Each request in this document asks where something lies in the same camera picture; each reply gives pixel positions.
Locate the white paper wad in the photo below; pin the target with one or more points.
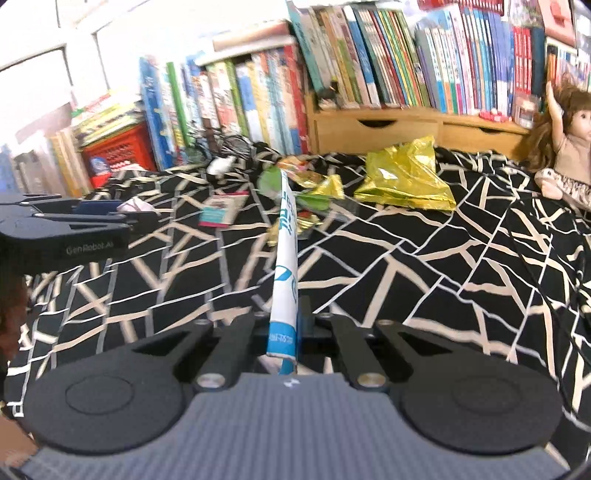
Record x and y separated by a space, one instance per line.
220 165

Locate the row of leaning thin books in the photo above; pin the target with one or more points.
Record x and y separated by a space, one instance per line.
51 161

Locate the row of books on shelf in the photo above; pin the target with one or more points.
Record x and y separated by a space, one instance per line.
438 55

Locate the brown-haired doll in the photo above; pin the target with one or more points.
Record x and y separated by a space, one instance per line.
568 143

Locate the small pink toy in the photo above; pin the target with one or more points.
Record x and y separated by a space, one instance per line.
493 115

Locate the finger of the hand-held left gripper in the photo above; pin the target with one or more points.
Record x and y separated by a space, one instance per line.
97 207
115 224

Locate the wooden shelf with drawers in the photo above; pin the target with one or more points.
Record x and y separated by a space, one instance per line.
397 131

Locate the colourful candy wrapper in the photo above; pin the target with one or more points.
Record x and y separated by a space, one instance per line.
295 164

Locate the teal pink card packet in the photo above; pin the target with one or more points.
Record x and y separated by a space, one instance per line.
221 211

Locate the black patterned blanket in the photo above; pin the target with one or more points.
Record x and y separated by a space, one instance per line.
415 277

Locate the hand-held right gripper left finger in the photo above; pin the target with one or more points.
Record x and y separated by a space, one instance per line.
240 341

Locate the green wrapper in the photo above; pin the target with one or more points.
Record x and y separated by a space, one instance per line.
268 182
314 201

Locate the gold shiny wrapper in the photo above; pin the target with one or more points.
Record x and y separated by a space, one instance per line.
302 226

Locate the large yellow foil bag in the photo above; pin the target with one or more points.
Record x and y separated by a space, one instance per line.
406 184

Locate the white tissue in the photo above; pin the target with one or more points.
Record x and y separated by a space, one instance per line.
136 205

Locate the long white blue packet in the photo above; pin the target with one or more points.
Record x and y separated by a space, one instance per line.
284 277

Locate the large white flat book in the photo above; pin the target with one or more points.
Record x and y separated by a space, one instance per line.
254 37

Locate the row of tall upright books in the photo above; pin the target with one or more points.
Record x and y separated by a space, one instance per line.
221 101

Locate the small clear box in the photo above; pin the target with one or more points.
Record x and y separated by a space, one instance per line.
525 110

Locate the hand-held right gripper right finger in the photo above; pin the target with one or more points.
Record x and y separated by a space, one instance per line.
304 323

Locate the small yellow wrapper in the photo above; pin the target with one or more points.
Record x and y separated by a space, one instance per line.
330 187

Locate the black model bicycle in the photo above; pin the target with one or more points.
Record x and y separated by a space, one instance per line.
226 145

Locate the red plastic crate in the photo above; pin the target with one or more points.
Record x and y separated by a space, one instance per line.
120 147

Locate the stack of flat picture books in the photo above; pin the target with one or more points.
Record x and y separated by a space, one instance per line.
108 115

